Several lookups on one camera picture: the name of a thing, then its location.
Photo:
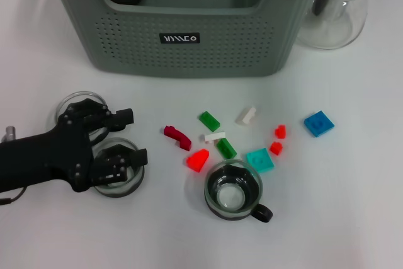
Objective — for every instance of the teal square plate brick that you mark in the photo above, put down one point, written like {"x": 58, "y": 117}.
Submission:
{"x": 259, "y": 160}

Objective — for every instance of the white chunky toy brick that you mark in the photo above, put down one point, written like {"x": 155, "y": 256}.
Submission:
{"x": 246, "y": 116}

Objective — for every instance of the grey-green perforated storage bin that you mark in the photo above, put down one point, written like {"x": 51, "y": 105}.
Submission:
{"x": 201, "y": 61}

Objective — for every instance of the small red toy brick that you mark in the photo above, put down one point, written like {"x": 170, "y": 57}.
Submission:
{"x": 279, "y": 132}
{"x": 276, "y": 148}

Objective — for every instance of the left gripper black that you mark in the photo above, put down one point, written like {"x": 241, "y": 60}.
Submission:
{"x": 47, "y": 158}

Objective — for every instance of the blue square plate brick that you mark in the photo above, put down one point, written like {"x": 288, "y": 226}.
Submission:
{"x": 318, "y": 123}

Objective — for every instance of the glass teacup black holder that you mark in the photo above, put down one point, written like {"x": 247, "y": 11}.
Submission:
{"x": 233, "y": 198}
{"x": 72, "y": 97}
{"x": 119, "y": 191}

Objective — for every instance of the green rectangular toy brick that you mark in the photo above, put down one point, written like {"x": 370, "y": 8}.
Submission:
{"x": 210, "y": 121}
{"x": 226, "y": 148}

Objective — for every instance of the glass carafe with black lid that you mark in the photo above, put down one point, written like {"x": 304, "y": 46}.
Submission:
{"x": 333, "y": 29}

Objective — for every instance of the dark red curved toy brick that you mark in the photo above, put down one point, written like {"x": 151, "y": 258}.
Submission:
{"x": 181, "y": 138}

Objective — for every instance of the white thin bar toy brick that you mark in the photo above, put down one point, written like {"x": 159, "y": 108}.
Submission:
{"x": 214, "y": 136}

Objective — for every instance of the bright red sloped toy brick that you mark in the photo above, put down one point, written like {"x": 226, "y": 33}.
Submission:
{"x": 198, "y": 160}

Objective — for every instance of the silver plug on left gripper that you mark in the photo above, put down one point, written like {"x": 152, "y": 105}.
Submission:
{"x": 10, "y": 133}

